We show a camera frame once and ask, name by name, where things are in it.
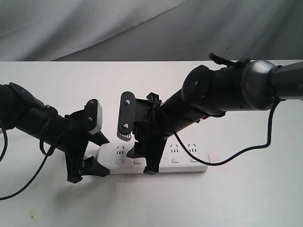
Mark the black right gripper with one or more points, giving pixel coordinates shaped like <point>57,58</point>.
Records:
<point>151,130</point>

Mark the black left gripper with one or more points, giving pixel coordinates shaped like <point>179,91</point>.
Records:
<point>74,142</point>

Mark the white five-outlet power strip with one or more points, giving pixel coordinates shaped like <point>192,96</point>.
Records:
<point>174,160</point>

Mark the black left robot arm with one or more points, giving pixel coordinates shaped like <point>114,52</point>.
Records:
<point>20,109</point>

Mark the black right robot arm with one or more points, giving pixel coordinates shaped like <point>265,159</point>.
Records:
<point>243,85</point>

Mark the white backdrop cloth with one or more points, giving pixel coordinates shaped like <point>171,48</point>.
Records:
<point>150,30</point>

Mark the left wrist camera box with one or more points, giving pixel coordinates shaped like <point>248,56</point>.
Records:
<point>93,116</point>

